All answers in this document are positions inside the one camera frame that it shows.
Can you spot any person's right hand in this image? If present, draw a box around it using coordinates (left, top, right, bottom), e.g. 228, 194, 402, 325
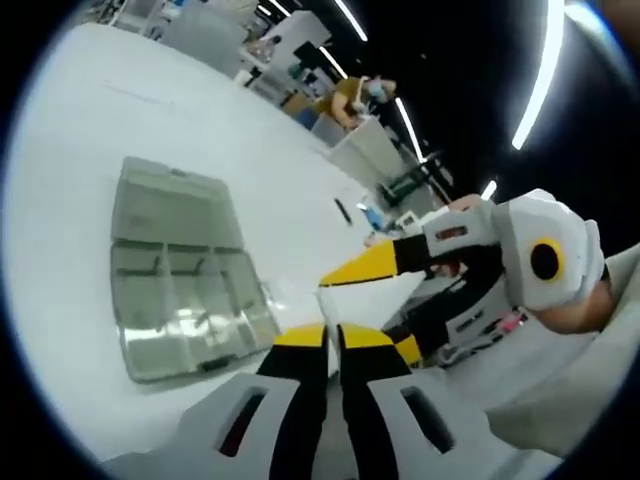
541, 276, 615, 335

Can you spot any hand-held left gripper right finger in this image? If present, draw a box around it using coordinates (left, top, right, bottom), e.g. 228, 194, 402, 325
334, 323, 490, 480

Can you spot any white desk partition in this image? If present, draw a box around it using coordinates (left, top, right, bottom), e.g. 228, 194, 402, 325
331, 116, 407, 189

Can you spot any black pen on table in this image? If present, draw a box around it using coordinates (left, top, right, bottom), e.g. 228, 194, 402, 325
333, 197, 353, 228

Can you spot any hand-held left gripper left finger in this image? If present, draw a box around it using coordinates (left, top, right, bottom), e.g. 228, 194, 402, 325
181, 323, 330, 480

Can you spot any grey transparent guide fixture box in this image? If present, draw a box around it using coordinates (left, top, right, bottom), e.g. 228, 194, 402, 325
108, 155, 283, 385

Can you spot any person's white shirt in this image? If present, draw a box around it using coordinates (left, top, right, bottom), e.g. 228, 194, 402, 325
487, 244, 640, 461

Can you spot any clear plastic divider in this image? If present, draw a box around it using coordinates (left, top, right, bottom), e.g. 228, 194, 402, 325
316, 272, 427, 372

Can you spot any black metal stand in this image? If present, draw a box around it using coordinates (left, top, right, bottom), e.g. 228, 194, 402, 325
376, 149, 454, 207

